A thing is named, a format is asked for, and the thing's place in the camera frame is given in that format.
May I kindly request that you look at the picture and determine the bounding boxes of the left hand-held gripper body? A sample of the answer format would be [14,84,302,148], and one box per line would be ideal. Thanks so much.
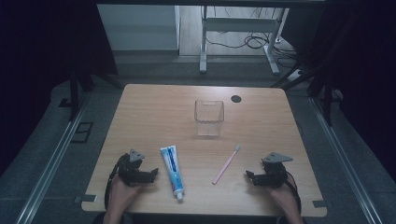
[116,148,151,188]

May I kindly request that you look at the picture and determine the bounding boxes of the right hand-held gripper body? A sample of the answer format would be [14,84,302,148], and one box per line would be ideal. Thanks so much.
[259,151,294,189]

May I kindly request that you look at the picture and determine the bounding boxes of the pink toothbrush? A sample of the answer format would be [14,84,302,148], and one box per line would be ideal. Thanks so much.
[211,144,242,186]

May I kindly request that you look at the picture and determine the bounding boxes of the clear plastic cup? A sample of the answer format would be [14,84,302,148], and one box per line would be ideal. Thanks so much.
[193,99,225,137]

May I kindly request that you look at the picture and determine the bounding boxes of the person's right hand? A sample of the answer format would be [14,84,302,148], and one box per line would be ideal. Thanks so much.
[265,183,301,217]

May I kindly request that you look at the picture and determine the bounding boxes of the person's left hand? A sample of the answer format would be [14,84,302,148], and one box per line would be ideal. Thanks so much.
[106,174,143,217]

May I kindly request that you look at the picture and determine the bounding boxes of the blue white toothpaste tube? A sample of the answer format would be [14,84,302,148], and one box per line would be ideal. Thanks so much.
[160,145,186,203]

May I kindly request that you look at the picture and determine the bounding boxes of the black metal stand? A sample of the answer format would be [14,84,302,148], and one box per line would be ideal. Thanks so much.
[68,66,124,122]
[270,12,359,127]

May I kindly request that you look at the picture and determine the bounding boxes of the dark curtain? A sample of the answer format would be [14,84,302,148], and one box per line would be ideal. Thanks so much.
[281,0,396,183]
[0,0,119,176]

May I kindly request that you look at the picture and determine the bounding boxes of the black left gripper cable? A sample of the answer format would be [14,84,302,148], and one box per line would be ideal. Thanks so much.
[104,154,128,210]

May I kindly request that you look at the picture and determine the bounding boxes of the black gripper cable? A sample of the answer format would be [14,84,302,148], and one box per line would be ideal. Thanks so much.
[285,171,303,215]
[104,154,128,210]

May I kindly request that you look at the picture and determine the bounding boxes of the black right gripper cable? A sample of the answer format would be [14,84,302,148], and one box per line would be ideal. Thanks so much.
[285,171,303,215]

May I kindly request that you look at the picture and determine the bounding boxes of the metal floor rail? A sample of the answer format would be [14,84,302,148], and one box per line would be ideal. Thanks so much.
[15,92,92,224]
[309,96,382,224]

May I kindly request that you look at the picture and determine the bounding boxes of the black floor cables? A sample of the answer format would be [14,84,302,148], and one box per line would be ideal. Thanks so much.
[205,7,298,68]

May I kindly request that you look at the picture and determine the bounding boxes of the white metal desk frame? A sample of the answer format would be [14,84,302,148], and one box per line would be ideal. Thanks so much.
[199,5,290,77]

